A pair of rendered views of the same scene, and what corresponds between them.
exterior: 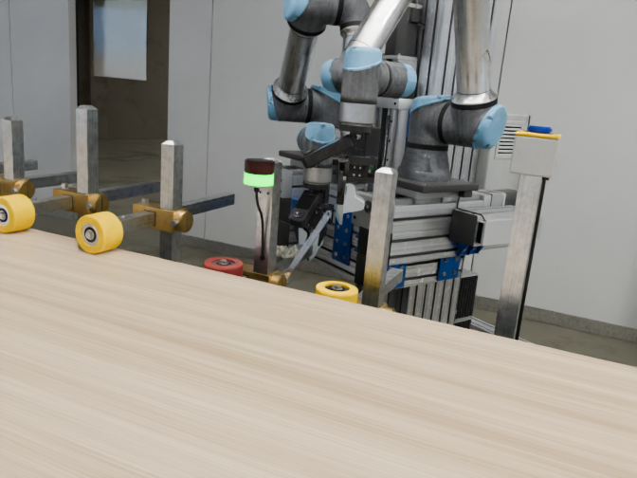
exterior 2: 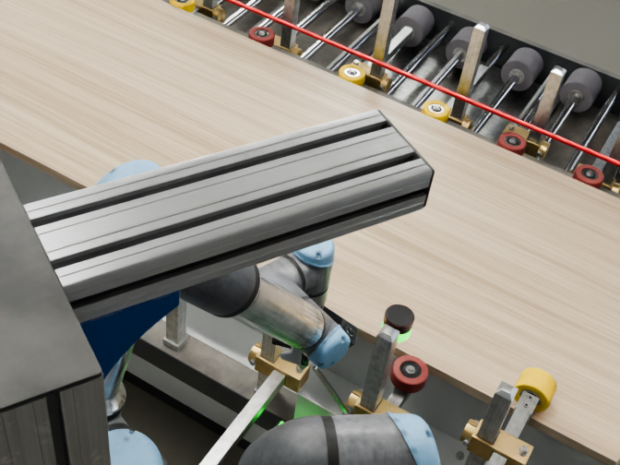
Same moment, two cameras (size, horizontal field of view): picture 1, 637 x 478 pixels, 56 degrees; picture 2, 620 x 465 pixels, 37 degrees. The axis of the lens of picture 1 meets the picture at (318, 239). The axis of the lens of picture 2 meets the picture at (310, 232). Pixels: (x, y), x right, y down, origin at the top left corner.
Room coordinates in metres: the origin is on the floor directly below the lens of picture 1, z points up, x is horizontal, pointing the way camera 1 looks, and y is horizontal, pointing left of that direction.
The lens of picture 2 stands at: (2.42, -0.04, 2.53)
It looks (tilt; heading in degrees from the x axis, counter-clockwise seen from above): 45 degrees down; 181
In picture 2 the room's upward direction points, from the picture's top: 9 degrees clockwise
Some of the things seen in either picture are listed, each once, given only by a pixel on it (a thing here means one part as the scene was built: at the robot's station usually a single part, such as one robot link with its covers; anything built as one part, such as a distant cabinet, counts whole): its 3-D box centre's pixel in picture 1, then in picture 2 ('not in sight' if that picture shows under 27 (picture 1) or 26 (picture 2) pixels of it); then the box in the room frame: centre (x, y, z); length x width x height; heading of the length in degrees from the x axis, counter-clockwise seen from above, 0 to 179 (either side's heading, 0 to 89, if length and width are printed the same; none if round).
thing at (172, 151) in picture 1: (170, 244); (478, 456); (1.33, 0.34, 0.88); 0.03 x 0.03 x 0.48; 67
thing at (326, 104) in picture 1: (324, 105); not in sight; (2.09, 0.02, 1.20); 0.13 x 0.12 x 0.14; 103
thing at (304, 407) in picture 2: not in sight; (345, 434); (1.24, 0.07, 0.75); 0.26 x 0.01 x 0.10; 67
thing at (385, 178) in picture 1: (373, 286); (272, 343); (1.13, -0.12, 0.89); 0.03 x 0.03 x 0.48; 67
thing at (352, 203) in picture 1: (350, 205); not in sight; (1.24, -0.06, 1.03); 0.06 x 0.03 x 0.09; 87
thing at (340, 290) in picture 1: (335, 313); not in sight; (1.06, -0.04, 0.85); 0.08 x 0.08 x 0.11
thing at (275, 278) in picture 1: (253, 280); (378, 412); (1.24, 0.13, 0.85); 0.13 x 0.06 x 0.05; 67
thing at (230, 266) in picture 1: (222, 286); (406, 383); (1.15, 0.19, 0.85); 0.08 x 0.08 x 0.11
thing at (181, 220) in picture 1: (163, 217); (494, 446); (1.34, 0.36, 0.95); 0.13 x 0.06 x 0.05; 67
